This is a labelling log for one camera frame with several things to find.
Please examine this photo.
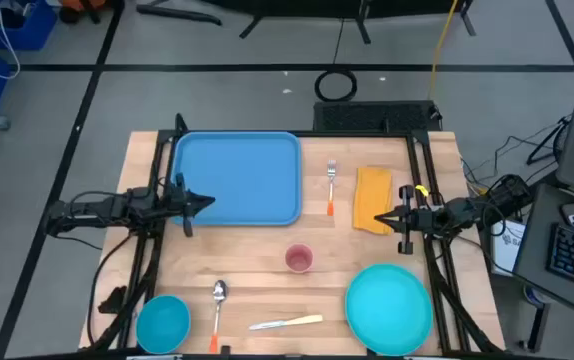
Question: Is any teal plastic bowl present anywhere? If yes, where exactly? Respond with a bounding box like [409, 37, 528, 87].
[135, 294, 192, 355]

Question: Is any coiled black cable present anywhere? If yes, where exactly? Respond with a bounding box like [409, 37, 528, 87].
[314, 17, 358, 104]

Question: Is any teal plastic plate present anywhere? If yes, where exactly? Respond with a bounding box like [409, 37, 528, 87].
[344, 263, 434, 357]

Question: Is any dark grey desk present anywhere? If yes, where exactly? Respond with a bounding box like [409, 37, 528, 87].
[511, 182, 574, 321]

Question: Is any table knife cream handle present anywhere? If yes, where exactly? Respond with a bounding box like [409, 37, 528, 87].
[248, 313, 324, 332]

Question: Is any black power cable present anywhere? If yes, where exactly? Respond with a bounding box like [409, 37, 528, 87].
[86, 232, 136, 347]

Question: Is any yellow cloth napkin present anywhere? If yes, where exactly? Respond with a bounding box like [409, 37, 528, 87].
[352, 166, 394, 236]

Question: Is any black clamp lump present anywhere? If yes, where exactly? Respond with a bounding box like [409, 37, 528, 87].
[97, 285, 128, 315]

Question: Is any blue plastic serving tray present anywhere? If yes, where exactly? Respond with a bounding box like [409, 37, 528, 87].
[170, 130, 303, 227]

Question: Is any orange and black object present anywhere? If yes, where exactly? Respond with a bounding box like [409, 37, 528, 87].
[59, 0, 113, 24]

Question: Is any black perforated metal box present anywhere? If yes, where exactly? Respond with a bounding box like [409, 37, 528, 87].
[311, 99, 442, 134]

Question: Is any yellow hanging cable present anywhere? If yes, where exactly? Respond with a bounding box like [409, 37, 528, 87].
[426, 0, 461, 101]

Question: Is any metal spoon orange handle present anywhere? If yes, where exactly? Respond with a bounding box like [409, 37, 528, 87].
[208, 279, 230, 354]

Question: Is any black metal rig frame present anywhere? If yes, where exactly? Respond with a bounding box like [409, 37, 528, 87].
[86, 112, 506, 357]

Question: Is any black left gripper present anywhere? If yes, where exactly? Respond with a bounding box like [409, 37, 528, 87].
[159, 172, 217, 239]

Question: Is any pink plastic cup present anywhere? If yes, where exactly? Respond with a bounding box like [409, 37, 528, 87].
[284, 242, 315, 274]

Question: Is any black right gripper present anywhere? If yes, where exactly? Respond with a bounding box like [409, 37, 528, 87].
[373, 184, 438, 255]

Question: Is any white cardboard box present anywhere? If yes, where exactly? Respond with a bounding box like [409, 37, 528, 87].
[489, 218, 527, 277]

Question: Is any black folding partition screen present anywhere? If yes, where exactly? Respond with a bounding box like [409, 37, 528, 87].
[201, 0, 478, 46]

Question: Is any metal fork orange handle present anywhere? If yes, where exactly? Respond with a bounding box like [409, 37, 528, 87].
[326, 159, 337, 217]

